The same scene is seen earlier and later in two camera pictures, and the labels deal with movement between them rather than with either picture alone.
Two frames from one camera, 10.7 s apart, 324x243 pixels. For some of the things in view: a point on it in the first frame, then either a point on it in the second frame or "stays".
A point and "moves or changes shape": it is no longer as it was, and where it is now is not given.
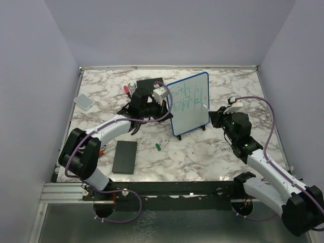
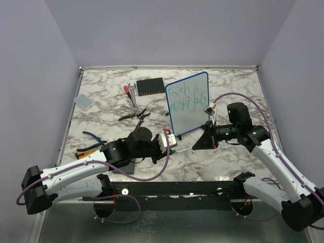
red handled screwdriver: x=127 y=90 stays
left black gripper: x=163 y=111 → x=160 y=155
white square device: x=84 y=102 stays
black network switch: x=148 y=83 stays
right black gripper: x=215 y=115 → x=206 y=140
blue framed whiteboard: x=189 y=95 stays
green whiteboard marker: x=205 y=107 moves or changes shape
